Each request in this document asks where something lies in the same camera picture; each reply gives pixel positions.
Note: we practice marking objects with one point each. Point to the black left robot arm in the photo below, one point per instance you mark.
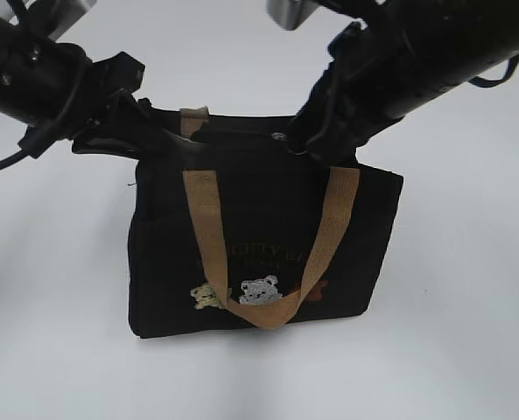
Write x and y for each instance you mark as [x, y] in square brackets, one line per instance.
[61, 94]

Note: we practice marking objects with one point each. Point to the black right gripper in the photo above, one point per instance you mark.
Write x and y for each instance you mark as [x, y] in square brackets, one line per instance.
[339, 116]

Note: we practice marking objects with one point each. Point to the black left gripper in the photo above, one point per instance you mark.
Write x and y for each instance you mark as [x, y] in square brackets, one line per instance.
[99, 121]

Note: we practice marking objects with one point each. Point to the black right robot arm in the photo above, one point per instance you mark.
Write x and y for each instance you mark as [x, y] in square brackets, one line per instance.
[393, 58]

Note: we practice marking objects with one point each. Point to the black canvas tote bag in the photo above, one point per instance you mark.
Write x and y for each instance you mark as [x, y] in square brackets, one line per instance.
[231, 230]

